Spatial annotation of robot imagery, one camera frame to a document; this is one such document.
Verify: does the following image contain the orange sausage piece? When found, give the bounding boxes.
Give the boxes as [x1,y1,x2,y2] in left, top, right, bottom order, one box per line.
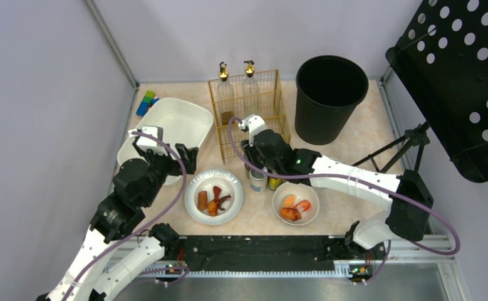
[197,191,209,211]

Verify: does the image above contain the clear gold-top oil bottle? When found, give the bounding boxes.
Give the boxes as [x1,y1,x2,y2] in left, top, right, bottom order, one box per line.
[242,60,260,117]

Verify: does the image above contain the toy shrimp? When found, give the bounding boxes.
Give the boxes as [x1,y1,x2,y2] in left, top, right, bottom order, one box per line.
[292,200,312,213]

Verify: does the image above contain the yellow cap sauce bottle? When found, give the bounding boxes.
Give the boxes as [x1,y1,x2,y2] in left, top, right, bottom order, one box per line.
[244,164,251,179]

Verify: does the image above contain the blue green toy blocks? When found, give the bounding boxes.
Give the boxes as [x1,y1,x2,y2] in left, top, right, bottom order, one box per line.
[135,90,159,117]

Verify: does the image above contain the black trash bin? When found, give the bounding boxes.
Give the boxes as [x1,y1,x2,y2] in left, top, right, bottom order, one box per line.
[294,55,369,145]

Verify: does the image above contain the black perforated panel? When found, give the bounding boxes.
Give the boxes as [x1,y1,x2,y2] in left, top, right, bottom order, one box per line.
[385,1,488,183]

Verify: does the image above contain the white plastic basin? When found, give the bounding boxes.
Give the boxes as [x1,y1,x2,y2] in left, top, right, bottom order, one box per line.
[117,97,215,186]

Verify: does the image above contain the brown fried toy food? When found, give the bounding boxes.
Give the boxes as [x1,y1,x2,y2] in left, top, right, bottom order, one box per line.
[280,208,302,222]

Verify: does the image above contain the black tripod stand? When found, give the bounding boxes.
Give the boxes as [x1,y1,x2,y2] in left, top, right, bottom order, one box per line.
[353,122,430,173]

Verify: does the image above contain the red sausage piece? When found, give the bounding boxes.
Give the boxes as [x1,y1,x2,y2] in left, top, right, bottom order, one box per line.
[213,186,222,204]

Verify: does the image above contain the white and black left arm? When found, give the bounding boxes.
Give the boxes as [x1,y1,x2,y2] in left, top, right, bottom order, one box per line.
[37,134,199,300]

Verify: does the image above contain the dark sauce glass bottle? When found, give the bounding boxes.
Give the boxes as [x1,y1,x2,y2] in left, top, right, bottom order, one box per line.
[217,61,235,125]

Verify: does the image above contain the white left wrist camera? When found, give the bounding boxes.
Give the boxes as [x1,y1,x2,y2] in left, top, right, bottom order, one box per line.
[128,126,167,157]

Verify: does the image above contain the white bowl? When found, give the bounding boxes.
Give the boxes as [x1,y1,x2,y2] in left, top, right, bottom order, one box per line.
[272,182,320,226]

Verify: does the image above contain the gold wire rack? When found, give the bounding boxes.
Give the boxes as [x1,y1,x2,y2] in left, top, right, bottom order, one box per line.
[208,70,291,164]

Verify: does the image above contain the white paper plate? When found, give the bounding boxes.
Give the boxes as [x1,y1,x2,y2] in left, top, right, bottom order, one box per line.
[184,168,244,226]

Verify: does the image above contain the orange fried food piece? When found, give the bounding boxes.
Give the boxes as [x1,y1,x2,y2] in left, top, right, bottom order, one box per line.
[207,201,218,216]

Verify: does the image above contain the small yellow label bottle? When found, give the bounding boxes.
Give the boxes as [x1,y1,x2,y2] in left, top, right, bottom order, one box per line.
[267,177,283,191]

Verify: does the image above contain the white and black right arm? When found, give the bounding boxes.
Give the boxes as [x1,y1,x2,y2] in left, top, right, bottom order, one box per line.
[241,126,433,254]

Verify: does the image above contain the dark octopus sausage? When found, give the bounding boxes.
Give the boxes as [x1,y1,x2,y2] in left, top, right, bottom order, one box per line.
[217,194,231,211]

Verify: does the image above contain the orange toy food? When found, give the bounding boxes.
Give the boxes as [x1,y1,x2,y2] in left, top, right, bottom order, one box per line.
[282,194,296,208]

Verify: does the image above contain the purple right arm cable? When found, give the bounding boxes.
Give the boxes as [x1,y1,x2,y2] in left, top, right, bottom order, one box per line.
[227,117,462,285]

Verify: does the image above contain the silver lid white can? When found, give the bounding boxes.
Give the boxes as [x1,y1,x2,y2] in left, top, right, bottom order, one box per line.
[249,169,267,194]

